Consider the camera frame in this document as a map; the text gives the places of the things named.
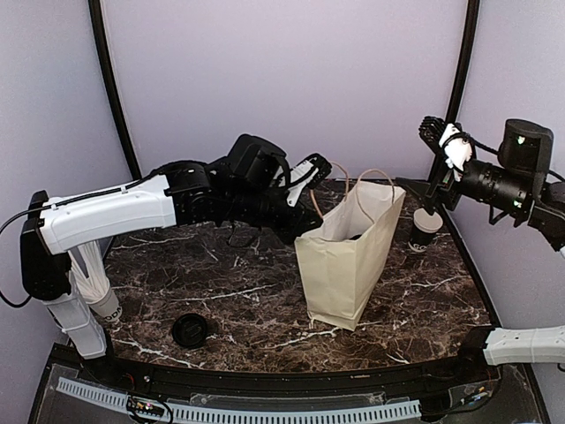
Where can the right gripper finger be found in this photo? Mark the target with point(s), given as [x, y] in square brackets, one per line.
[413, 185]
[430, 205]

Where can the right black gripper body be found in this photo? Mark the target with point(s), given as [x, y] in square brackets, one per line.
[443, 181]

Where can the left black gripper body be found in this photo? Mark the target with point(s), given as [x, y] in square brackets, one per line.
[290, 230]

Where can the cream paper bag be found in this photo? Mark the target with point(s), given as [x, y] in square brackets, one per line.
[338, 275]

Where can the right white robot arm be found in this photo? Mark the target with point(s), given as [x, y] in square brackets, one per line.
[528, 199]

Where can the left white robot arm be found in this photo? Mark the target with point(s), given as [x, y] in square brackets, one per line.
[176, 194]

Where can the black plastic cup lid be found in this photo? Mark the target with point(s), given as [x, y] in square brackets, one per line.
[190, 331]

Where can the white cup with straws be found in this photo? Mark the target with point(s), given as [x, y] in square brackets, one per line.
[93, 284]

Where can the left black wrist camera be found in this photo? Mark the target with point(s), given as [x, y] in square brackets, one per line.
[255, 161]

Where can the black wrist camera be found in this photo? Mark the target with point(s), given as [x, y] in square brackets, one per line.
[526, 149]
[255, 161]

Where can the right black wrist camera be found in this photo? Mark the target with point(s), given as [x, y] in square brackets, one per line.
[526, 149]

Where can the right black frame post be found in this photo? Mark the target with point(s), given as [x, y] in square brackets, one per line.
[464, 60]

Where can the black frame post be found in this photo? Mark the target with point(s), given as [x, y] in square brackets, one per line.
[464, 60]
[110, 84]

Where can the white slotted cable duct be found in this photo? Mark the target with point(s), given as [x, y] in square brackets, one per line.
[152, 410]

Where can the left black frame post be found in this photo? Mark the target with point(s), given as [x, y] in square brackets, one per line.
[110, 84]

